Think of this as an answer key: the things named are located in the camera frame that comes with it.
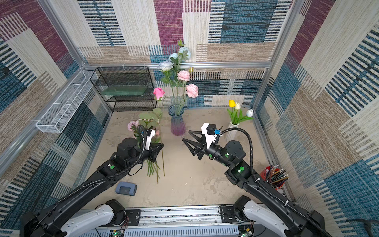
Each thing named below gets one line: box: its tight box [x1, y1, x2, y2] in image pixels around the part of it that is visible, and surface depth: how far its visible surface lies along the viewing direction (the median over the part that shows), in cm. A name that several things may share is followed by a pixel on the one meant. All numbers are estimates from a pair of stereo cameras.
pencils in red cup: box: [265, 164, 290, 187], surface depth 75 cm
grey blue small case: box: [115, 181, 138, 197], surface depth 82 cm
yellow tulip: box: [228, 99, 237, 109], surface depth 83 cm
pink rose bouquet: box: [158, 39, 199, 113], surface depth 85 cm
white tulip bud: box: [246, 109, 254, 118], surface depth 79 cm
